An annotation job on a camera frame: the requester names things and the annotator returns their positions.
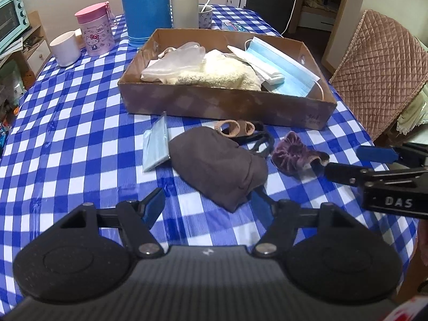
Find white bottle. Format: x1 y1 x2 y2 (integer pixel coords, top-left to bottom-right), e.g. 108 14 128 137
169 0 200 30

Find teal toaster oven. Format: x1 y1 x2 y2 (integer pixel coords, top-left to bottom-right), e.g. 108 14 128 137
0 0 31 53

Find wooden side cabinet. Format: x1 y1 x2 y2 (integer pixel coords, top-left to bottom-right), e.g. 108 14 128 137
0 10 53 91

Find purple velvet scrunchie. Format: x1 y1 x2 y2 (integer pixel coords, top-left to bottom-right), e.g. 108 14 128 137
270 131 331 176

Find blue thermos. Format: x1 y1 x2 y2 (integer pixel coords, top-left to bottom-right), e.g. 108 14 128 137
118 0 173 48

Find beige hair ties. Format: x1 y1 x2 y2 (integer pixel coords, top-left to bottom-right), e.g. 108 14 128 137
213 119 256 139

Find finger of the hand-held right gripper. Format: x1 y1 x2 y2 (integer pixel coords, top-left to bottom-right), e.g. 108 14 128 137
324 161 376 190
355 142 428 167

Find blue face mask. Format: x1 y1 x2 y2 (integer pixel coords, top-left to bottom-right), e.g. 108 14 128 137
243 36 325 100

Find clear plastic glove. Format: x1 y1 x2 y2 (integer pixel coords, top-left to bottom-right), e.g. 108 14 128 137
140 41 207 83

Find white cable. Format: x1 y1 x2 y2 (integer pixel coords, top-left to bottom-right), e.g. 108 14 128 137
280 0 305 36

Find packaged light blue mask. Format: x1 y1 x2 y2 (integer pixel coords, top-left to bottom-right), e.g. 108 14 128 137
143 111 172 174

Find white cup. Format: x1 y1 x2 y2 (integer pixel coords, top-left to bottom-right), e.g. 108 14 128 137
49 31 82 68

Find pink cartoon cup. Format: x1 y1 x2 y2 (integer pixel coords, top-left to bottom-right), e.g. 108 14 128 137
74 2 116 58

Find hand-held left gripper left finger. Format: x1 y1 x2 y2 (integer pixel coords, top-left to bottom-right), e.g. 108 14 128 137
58 187 167 259

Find wooden shelf unit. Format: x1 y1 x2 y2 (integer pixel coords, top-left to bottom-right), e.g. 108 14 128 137
288 0 354 43

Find brown cloth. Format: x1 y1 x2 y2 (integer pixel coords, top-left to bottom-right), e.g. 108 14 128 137
169 128 269 213

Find quilted beige chair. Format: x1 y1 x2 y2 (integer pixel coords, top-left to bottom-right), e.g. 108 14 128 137
329 9 428 142

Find blue checked tablecloth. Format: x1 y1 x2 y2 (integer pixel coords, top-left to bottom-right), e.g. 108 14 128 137
0 4 419 308

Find black headband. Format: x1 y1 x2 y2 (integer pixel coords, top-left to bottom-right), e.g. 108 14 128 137
238 123 276 158

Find cream knitted cloth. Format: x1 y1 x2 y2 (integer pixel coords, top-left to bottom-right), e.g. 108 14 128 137
163 49 262 91

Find white towel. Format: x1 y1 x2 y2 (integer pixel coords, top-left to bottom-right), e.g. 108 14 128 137
227 45 286 86

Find small blue packet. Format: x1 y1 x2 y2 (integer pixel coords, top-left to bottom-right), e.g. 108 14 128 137
221 20 250 33

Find black appliance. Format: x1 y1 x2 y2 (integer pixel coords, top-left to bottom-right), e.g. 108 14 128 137
245 0 304 35

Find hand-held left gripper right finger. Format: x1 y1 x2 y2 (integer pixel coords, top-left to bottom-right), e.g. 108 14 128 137
251 190 361 259

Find light green cloth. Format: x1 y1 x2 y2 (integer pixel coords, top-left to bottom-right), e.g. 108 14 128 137
395 92 428 136

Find shallow cardboard box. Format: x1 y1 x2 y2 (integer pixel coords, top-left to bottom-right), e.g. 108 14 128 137
119 28 338 131

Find patterned mug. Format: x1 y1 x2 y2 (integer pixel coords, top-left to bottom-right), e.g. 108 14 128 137
198 4 214 30

